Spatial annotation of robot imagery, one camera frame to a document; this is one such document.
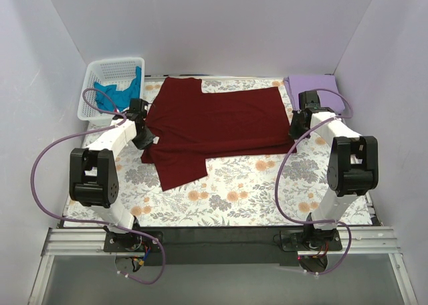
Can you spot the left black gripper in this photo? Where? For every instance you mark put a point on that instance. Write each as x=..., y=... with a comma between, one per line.
x=144, y=139

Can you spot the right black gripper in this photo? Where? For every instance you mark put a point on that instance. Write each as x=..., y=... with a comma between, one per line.
x=297, y=128

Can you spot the dark red t-shirt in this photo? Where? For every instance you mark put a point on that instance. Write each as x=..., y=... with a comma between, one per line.
x=193, y=126

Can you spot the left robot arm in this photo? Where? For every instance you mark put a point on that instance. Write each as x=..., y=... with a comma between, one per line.
x=93, y=178

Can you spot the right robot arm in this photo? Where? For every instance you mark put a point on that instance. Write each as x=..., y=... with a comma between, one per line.
x=353, y=166

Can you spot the folded purple t-shirt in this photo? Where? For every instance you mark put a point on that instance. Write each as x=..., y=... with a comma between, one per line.
x=296, y=84

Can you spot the teal t-shirt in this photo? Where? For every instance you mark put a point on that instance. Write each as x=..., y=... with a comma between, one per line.
x=108, y=98

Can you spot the floral table mat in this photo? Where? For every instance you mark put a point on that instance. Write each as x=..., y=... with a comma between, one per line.
x=237, y=191

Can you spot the white plastic basket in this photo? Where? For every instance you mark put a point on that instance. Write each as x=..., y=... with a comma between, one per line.
x=119, y=71

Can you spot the aluminium front rail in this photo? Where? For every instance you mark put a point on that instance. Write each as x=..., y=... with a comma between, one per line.
x=90, y=241

